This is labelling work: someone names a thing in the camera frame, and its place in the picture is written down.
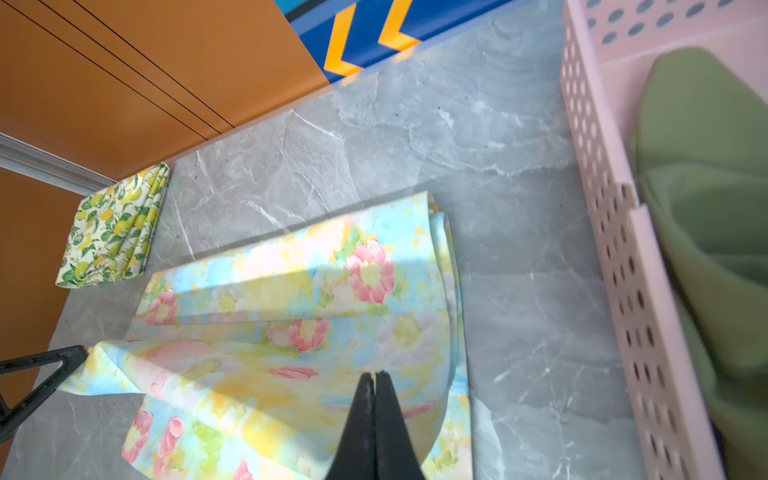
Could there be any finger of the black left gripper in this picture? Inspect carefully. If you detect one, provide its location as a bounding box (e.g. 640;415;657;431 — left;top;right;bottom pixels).
0;344;90;445

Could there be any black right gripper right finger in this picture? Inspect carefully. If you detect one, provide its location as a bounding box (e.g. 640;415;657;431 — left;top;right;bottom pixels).
374;371;425;480

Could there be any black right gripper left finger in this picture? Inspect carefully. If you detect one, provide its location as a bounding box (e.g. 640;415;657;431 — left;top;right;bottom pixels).
326;373;377;480

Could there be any lemon print skirt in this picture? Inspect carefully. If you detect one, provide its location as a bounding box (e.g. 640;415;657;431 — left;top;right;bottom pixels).
55;163;171;289

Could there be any pastel floral skirt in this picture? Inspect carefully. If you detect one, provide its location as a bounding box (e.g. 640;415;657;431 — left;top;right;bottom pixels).
62;192;473;479

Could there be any olive green ruffled skirt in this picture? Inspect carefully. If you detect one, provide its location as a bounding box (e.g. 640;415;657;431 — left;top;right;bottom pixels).
627;48;767;479

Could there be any pink perforated plastic basket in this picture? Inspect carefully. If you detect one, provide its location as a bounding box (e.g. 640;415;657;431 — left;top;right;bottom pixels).
560;1;767;479

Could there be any aluminium corner post left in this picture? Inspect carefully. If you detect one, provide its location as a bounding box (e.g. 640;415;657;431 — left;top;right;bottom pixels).
1;134;116;196

